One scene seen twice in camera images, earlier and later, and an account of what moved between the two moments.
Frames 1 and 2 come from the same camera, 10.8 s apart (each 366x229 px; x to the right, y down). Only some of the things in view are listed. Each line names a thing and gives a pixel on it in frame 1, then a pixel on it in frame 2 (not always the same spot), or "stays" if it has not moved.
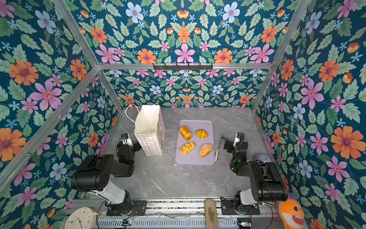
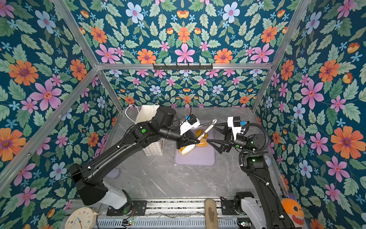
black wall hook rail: (182, 67) stays
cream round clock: (82, 218) stays
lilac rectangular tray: (195, 143) stays
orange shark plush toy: (291, 214) stays
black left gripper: (119, 146) -> (185, 138)
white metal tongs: (220, 133) -> (189, 148)
